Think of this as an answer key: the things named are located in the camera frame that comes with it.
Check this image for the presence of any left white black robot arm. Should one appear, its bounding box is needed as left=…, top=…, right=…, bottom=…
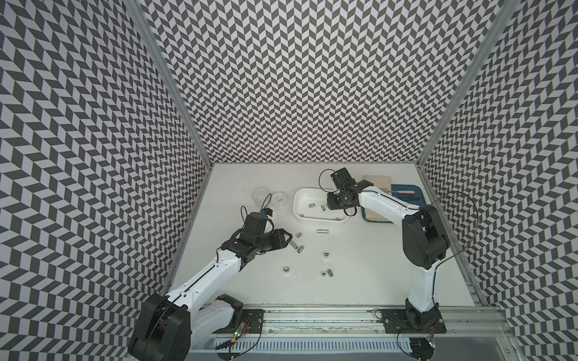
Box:
left=128, top=208, right=293, bottom=360

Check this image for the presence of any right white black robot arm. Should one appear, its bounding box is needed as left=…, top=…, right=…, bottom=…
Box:
left=327, top=168, right=450, bottom=332

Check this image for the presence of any white plastic storage box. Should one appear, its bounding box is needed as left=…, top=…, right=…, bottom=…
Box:
left=293, top=188, right=347, bottom=224

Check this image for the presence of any clear plastic lid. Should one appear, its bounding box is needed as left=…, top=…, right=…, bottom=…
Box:
left=271, top=192, right=287, bottom=210

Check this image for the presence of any beige cloth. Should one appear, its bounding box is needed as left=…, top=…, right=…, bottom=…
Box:
left=363, top=175, right=392, bottom=224

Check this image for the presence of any clear plastic cup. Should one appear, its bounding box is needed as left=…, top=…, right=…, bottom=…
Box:
left=251, top=187, right=272, bottom=210

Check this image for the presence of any blue tray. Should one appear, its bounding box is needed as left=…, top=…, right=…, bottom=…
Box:
left=361, top=184, right=427, bottom=224

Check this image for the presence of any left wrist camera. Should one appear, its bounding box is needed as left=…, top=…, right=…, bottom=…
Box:
left=260, top=208, right=273, bottom=219

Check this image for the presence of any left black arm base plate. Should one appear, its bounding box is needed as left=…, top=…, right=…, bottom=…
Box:
left=211, top=294, right=265, bottom=335

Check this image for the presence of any aluminium front rail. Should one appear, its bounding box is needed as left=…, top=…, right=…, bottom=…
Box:
left=137, top=305, right=513, bottom=338

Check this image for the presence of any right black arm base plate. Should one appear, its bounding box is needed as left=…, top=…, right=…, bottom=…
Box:
left=379, top=308, right=447, bottom=335

